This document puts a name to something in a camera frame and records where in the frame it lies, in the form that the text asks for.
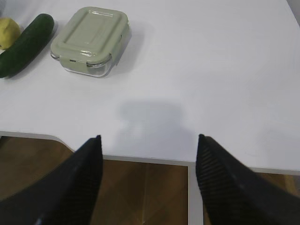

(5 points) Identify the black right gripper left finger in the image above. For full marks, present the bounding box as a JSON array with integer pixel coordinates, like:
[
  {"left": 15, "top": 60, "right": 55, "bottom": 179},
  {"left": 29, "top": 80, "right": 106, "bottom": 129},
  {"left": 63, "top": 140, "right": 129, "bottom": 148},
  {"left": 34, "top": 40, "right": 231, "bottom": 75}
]
[{"left": 0, "top": 135, "right": 103, "bottom": 225}]

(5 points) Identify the green lid glass container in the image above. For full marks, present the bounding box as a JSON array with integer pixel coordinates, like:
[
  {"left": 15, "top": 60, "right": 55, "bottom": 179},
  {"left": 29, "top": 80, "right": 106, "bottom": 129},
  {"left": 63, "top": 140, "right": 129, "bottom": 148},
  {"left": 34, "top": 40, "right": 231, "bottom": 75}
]
[{"left": 51, "top": 7, "right": 130, "bottom": 77}]

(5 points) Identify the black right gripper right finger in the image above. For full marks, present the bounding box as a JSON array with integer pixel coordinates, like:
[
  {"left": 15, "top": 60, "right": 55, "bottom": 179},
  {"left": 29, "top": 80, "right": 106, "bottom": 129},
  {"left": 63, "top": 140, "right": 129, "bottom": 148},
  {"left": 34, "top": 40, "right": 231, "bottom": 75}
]
[{"left": 195, "top": 134, "right": 300, "bottom": 225}]

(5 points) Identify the dark green cucumber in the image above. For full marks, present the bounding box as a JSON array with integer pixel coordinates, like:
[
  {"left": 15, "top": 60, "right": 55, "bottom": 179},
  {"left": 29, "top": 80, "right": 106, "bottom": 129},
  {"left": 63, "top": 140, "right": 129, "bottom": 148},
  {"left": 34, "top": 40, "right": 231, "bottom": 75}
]
[{"left": 0, "top": 14, "right": 54, "bottom": 78}]

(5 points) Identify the yellow lemon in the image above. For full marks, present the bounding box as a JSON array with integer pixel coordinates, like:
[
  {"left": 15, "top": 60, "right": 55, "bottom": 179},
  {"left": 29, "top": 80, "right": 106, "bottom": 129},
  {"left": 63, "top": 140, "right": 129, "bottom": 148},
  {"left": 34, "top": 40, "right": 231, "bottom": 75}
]
[{"left": 0, "top": 17, "right": 21, "bottom": 50}]

